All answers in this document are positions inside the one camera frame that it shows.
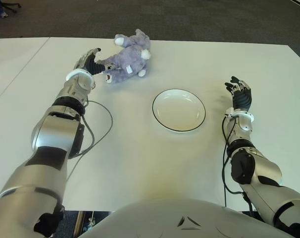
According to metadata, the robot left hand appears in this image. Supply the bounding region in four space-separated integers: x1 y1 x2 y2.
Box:
73 47 113 75

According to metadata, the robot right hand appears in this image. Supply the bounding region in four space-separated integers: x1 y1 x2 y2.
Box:
224 76 252 111

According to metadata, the purple plush doll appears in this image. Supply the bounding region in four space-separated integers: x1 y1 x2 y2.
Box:
94 28 152 85

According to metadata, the white plate black rim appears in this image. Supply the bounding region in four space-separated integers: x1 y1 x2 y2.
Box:
151 88 206 132

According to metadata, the black office chair base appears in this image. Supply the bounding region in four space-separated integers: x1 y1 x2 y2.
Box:
3 0 22 14

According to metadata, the silver robot torso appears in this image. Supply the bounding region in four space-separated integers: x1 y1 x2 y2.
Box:
78 197 289 238

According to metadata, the metal table leg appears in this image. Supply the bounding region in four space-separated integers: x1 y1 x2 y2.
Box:
74 210 111 237

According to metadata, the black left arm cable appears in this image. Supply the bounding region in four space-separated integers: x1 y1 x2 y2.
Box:
65 100 114 184

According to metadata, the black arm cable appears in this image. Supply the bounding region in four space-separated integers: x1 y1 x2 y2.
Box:
221 116 254 214
65 100 114 184

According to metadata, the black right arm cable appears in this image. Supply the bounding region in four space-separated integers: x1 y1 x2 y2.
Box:
221 116 254 214

